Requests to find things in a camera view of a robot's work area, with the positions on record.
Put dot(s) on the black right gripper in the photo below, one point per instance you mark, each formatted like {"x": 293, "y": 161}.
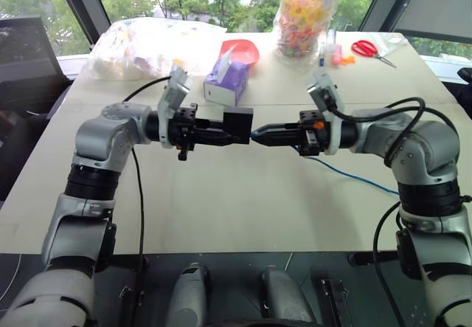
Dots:
{"x": 311, "y": 135}

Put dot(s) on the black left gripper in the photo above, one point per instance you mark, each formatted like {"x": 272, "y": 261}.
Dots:
{"x": 184, "y": 129}

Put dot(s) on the small black box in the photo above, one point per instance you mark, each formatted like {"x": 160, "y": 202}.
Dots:
{"x": 239, "y": 122}

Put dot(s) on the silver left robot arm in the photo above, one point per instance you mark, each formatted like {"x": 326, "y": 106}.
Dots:
{"x": 99, "y": 135}

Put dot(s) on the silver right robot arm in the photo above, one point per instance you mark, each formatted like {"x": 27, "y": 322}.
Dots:
{"x": 424, "y": 146}

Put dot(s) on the purple tissue box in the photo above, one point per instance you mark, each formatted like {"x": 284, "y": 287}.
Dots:
{"x": 226, "y": 83}

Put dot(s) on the red plastic bowl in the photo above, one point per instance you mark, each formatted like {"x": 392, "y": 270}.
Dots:
{"x": 245, "y": 52}

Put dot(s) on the slim white pen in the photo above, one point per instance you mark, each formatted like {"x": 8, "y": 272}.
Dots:
{"x": 322, "y": 55}

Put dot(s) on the pink small clip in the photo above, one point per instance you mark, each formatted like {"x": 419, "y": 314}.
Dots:
{"x": 337, "y": 55}

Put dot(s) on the orange small toy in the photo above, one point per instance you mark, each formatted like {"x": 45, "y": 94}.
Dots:
{"x": 348, "y": 60}

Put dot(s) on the clear bag of white items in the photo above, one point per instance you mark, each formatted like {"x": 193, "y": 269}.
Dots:
{"x": 140, "y": 48}

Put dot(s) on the bagged jar of colourful candies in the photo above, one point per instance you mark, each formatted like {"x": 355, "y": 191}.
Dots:
{"x": 300, "y": 20}

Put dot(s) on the clear empty plastic bag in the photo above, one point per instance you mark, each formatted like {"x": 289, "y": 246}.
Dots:
{"x": 392, "y": 43}

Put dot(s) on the grey rounded robot leg shape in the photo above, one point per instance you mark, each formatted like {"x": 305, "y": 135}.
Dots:
{"x": 284, "y": 301}
{"x": 190, "y": 297}

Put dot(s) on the dark rounded object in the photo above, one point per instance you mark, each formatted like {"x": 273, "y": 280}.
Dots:
{"x": 465, "y": 83}

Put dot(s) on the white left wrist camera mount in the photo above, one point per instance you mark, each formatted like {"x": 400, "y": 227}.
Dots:
{"x": 176, "y": 92}

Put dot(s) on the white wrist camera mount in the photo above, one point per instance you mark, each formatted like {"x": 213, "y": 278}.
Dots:
{"x": 176, "y": 92}
{"x": 321, "y": 87}

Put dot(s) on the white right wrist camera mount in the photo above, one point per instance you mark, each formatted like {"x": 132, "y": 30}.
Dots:
{"x": 321, "y": 87}

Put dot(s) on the black metal bracket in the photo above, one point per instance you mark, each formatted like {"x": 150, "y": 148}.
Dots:
{"x": 333, "y": 301}

